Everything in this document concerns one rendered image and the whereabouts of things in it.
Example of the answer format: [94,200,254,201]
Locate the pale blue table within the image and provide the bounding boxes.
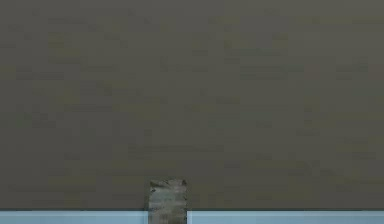
[0,209,384,224]

